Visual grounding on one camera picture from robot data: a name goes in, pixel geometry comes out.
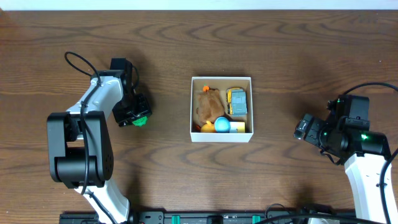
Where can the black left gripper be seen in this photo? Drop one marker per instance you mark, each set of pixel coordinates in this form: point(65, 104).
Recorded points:
point(131, 112)

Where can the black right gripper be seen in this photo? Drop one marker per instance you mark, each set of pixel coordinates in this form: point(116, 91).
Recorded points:
point(310, 130)

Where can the green ribbed round toy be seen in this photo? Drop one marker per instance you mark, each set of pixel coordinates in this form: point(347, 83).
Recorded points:
point(141, 121)

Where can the colourful two-by-two puzzle cube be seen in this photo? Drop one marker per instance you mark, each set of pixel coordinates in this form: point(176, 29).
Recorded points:
point(237, 127)

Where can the yellow grey toy truck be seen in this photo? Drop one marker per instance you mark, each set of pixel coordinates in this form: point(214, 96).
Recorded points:
point(236, 101)

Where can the brown plush bear toy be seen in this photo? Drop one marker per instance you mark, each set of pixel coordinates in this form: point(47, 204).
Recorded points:
point(209, 106)

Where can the orange duck toy blue cap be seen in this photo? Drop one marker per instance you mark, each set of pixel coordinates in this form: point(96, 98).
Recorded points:
point(220, 125)

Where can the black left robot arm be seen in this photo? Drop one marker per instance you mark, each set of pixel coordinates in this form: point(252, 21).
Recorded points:
point(80, 151)

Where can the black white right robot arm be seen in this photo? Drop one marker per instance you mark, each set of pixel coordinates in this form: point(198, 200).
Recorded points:
point(365, 155)

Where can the white cardboard box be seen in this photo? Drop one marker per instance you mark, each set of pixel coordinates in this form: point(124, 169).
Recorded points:
point(221, 83)

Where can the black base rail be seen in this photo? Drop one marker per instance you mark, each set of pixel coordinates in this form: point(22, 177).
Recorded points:
point(276, 213)

